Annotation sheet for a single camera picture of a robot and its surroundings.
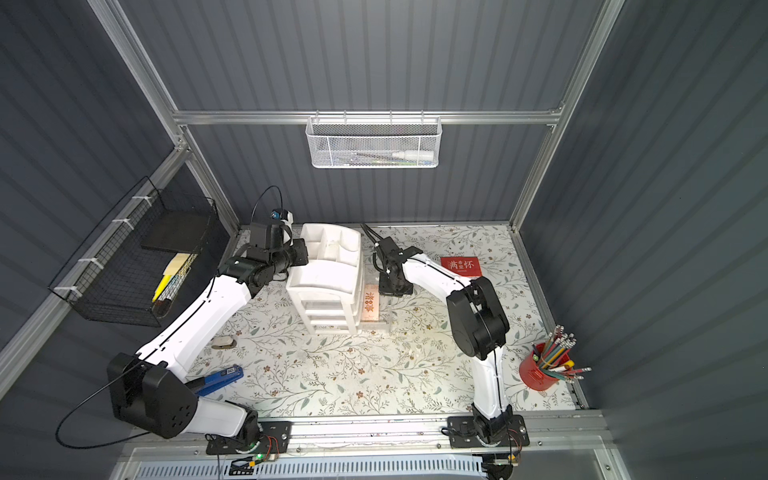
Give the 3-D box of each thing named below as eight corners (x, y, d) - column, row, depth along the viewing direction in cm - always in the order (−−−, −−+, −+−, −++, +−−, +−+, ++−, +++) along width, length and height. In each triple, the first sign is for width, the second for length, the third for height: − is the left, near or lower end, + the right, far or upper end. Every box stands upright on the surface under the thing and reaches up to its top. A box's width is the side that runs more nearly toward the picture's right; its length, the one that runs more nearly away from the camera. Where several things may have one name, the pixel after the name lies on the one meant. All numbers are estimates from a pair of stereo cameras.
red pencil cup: (523, 391, 82) (544, 375, 71) (516, 363, 87) (534, 343, 76) (554, 391, 82) (580, 375, 71) (545, 363, 87) (568, 343, 76)
